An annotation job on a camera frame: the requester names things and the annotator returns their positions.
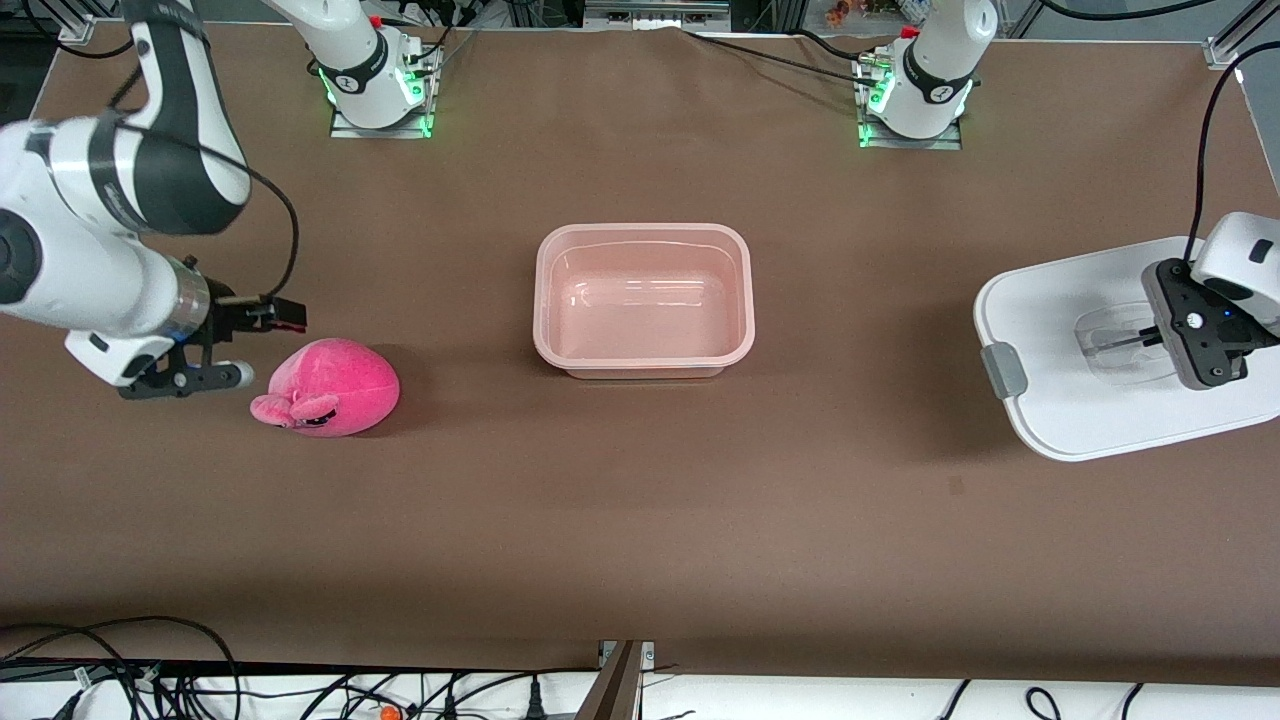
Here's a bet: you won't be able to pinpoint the pink plush toy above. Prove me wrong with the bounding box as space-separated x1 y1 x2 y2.
249 338 401 439

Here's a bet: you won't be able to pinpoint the white box lid grey latches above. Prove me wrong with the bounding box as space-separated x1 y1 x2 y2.
973 236 1280 463

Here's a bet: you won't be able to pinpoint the translucent pink plastic box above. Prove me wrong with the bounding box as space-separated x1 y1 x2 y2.
533 223 756 381

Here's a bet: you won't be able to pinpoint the aluminium corner profile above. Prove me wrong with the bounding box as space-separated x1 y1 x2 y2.
1203 0 1280 71
25 0 98 44

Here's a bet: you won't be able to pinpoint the brown table cover sheet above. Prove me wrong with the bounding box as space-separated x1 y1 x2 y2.
0 22 1280 689

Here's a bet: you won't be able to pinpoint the colourful background figurines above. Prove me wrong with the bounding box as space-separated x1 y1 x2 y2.
825 0 906 27

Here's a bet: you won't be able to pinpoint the aluminium support beam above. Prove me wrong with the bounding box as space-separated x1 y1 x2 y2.
575 640 646 720

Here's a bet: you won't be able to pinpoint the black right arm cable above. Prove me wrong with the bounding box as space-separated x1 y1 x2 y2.
20 0 301 301

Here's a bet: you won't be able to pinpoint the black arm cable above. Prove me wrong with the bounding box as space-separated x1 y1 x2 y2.
20 0 301 301
1040 0 1280 266

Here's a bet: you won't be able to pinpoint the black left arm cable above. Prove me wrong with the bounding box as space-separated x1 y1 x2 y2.
1040 0 1280 266

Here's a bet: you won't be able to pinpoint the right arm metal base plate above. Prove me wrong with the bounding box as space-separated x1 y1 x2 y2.
330 48 438 140

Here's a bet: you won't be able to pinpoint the small black cable loop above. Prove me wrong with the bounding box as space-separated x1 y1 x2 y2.
0 626 141 720

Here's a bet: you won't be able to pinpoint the large black cable loop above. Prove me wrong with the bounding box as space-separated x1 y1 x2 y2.
0 615 243 720

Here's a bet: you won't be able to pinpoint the short black base cable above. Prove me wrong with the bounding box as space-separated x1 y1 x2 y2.
405 25 481 63

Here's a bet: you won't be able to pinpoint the long black table cable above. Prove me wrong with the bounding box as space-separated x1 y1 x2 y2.
683 28 883 85

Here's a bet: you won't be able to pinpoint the aluminium frame rail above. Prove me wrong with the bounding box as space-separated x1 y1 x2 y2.
583 0 733 31

